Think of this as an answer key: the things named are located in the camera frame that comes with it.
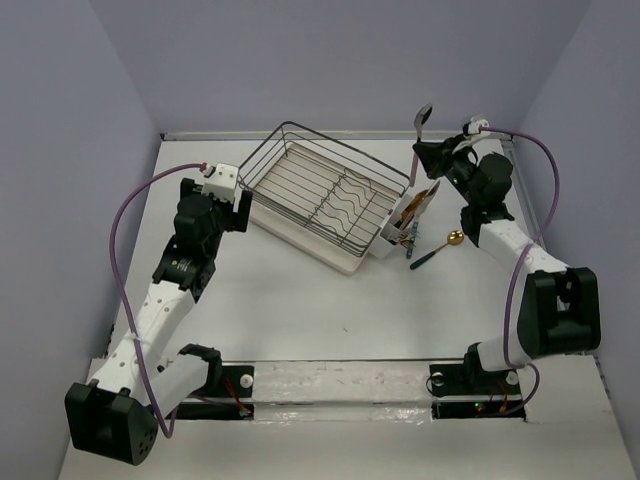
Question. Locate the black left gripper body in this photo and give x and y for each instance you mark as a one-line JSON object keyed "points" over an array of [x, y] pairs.
{"points": [[224, 218]]}

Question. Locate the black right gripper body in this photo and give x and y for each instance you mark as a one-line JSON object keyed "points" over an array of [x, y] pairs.
{"points": [[460, 168]]}

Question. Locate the silver spoon pink handle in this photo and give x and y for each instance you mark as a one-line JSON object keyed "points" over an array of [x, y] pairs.
{"points": [[420, 119]]}

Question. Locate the silver knife dark handle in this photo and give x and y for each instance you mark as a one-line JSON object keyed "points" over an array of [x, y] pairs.
{"points": [[433, 191]]}

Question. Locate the gold spoon green handle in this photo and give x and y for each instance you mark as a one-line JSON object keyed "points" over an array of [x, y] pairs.
{"points": [[454, 238]]}

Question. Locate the silver fork teal handle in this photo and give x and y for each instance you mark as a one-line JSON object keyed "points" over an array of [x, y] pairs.
{"points": [[408, 239]]}

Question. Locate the gold knife green handle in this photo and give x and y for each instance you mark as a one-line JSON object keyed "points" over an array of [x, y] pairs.
{"points": [[415, 208]]}

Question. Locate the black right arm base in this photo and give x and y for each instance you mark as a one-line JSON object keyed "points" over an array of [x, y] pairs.
{"points": [[463, 390]]}

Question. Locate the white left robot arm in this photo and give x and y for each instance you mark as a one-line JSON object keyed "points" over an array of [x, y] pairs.
{"points": [[131, 399]]}

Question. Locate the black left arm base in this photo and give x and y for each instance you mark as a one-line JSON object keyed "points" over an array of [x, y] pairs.
{"points": [[229, 400]]}

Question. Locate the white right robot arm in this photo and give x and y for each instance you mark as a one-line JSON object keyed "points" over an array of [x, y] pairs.
{"points": [[551, 308]]}

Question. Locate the white cutlery holder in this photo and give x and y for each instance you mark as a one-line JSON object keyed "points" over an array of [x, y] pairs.
{"points": [[385, 242]]}

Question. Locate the cream drip tray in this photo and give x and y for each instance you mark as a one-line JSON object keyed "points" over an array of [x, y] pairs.
{"points": [[280, 220]]}

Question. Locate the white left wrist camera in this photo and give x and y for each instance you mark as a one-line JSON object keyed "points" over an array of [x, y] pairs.
{"points": [[221, 181]]}

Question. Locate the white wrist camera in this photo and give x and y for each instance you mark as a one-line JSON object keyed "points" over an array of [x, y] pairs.
{"points": [[475, 130], [221, 181]]}

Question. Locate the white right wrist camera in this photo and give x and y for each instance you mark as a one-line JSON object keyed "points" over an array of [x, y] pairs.
{"points": [[475, 130]]}

